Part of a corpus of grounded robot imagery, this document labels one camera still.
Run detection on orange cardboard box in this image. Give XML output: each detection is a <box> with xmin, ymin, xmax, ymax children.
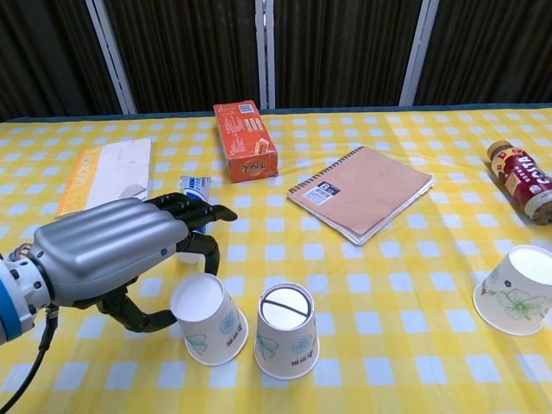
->
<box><xmin>212</xmin><ymin>100</ymin><xmax>279</xmax><ymax>184</ymax></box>

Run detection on white cup black line base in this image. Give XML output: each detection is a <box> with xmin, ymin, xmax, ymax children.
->
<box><xmin>254</xmin><ymin>282</ymin><xmax>321</xmax><ymax>380</ymax></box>

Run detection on red Costa coffee bottle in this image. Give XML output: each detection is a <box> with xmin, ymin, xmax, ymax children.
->
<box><xmin>486</xmin><ymin>140</ymin><xmax>552</xmax><ymax>225</ymax></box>

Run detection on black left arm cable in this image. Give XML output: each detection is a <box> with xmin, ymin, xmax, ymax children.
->
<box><xmin>0</xmin><ymin>308</ymin><xmax>60</xmax><ymax>414</ymax></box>

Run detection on white cup green flower print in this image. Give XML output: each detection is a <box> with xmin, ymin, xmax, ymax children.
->
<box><xmin>473</xmin><ymin>244</ymin><xmax>552</xmax><ymax>337</ymax></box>

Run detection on white yellow paper notepad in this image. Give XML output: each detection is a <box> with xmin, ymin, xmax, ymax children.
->
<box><xmin>53</xmin><ymin>137</ymin><xmax>153</xmax><ymax>220</ymax></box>

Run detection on white cup blue flower print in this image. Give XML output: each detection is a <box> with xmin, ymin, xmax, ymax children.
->
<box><xmin>169</xmin><ymin>273</ymin><xmax>249</xmax><ymax>367</ymax></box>

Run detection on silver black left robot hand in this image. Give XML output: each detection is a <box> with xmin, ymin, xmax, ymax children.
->
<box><xmin>28</xmin><ymin>192</ymin><xmax>239</xmax><ymax>335</ymax></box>

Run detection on dark pleated screen panel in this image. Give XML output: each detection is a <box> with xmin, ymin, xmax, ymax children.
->
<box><xmin>0</xmin><ymin>0</ymin><xmax>124</xmax><ymax>122</ymax></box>
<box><xmin>413</xmin><ymin>0</ymin><xmax>552</xmax><ymax>107</ymax></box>
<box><xmin>272</xmin><ymin>0</ymin><xmax>422</xmax><ymax>110</ymax></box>
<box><xmin>103</xmin><ymin>0</ymin><xmax>265</xmax><ymax>116</ymax></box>

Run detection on brown spiral notebook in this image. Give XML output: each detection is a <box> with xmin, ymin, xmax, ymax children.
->
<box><xmin>286</xmin><ymin>145</ymin><xmax>436</xmax><ymax>247</ymax></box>

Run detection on blue white toothpaste tube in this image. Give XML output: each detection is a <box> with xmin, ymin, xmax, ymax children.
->
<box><xmin>179</xmin><ymin>174</ymin><xmax>212</xmax><ymax>265</ymax></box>

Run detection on white screen frame post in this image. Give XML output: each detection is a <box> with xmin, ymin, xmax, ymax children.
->
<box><xmin>254</xmin><ymin>0</ymin><xmax>277</xmax><ymax>110</ymax></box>
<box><xmin>85</xmin><ymin>0</ymin><xmax>138</xmax><ymax>116</ymax></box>
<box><xmin>398</xmin><ymin>0</ymin><xmax>441</xmax><ymax>107</ymax></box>

